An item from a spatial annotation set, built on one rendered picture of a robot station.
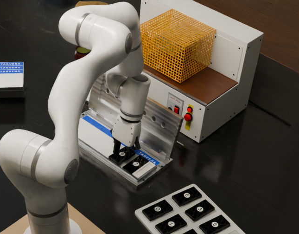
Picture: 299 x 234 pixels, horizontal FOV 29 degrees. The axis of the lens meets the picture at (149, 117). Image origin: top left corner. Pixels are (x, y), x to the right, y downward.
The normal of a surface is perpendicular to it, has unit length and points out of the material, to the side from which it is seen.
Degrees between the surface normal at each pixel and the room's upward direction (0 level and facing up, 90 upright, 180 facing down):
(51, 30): 0
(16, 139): 19
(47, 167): 52
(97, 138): 0
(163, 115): 76
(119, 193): 0
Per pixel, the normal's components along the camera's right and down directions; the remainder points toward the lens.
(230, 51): -0.65, 0.43
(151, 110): -0.62, 0.22
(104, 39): -0.37, -0.30
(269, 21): 0.08, -0.78
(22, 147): -0.19, -0.43
